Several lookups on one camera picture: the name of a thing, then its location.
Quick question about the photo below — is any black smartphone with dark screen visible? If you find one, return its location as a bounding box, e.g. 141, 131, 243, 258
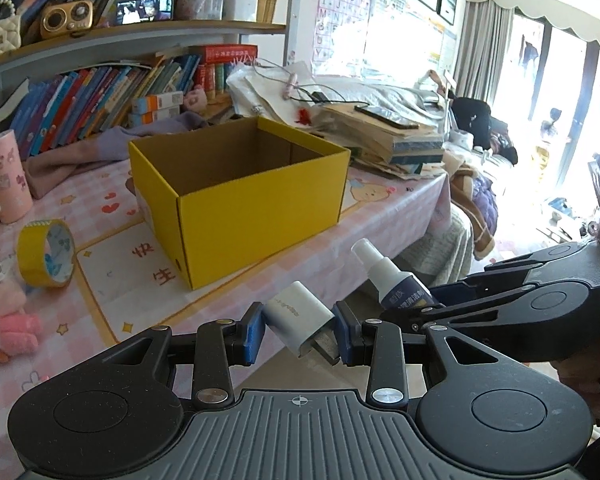
354, 104, 420, 130

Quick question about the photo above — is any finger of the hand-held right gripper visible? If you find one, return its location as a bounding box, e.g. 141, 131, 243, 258
380, 285, 531, 342
427, 241, 599, 304

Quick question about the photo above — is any grey curtain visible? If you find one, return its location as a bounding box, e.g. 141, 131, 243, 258
455, 0, 517, 122

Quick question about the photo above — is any alphabet wall poster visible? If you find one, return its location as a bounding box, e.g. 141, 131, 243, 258
312, 0, 374, 62

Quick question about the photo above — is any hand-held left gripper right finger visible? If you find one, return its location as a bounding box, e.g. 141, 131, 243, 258
332, 301, 506, 408

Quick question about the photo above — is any purple padded blanket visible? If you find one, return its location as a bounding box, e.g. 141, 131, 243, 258
450, 165, 502, 261

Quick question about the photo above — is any white charger with grey end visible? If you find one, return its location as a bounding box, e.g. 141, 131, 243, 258
264, 281, 342, 366

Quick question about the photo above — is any white quilted pearl handbag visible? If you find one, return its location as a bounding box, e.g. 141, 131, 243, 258
0, 0, 21, 59

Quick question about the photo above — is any black cable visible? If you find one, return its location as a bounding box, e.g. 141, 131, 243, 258
250, 57, 362, 111

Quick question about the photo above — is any pink checked desktop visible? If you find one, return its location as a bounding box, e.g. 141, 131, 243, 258
0, 157, 475, 401

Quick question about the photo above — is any yellow cardboard box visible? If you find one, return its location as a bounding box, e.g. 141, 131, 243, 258
128, 116, 352, 291

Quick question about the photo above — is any yellow tape roll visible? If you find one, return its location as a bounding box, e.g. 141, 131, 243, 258
17, 219, 77, 289

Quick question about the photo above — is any black bag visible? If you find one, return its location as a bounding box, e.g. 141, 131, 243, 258
450, 96, 519, 166

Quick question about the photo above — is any pink plush toy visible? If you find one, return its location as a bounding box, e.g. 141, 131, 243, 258
0, 280, 43, 367

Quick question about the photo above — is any white spray bottle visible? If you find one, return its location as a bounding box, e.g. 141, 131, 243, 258
350, 238, 437, 317

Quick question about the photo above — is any stack of worn paper books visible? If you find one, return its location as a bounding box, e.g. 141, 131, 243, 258
312, 102, 449, 179

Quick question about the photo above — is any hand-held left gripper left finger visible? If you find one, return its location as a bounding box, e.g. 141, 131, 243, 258
101, 302, 267, 408

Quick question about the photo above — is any person's right hand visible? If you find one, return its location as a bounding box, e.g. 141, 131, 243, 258
557, 357, 600, 418

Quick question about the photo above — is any gold retro radio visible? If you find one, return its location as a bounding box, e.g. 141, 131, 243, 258
40, 0, 95, 40

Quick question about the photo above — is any white wooden bookshelf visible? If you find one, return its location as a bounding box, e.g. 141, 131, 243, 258
0, 0, 297, 128

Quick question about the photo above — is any red thick dictionary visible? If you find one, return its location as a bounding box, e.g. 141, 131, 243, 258
189, 44, 259, 66

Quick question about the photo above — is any pink pig toy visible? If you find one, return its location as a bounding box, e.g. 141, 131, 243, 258
182, 87, 209, 113

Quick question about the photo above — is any lilac and pink cloth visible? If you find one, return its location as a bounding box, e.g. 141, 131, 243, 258
27, 111, 241, 200

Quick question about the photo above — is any black smartphone with lit screen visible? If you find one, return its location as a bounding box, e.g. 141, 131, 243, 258
116, 0, 175, 26

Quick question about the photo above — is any white plastic bag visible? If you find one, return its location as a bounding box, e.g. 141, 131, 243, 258
226, 60, 322, 122

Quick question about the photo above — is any pink cylindrical container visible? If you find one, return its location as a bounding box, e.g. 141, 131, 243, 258
0, 129, 34, 225

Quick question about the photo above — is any white pen holder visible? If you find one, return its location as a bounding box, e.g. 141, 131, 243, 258
224, 0, 259, 23

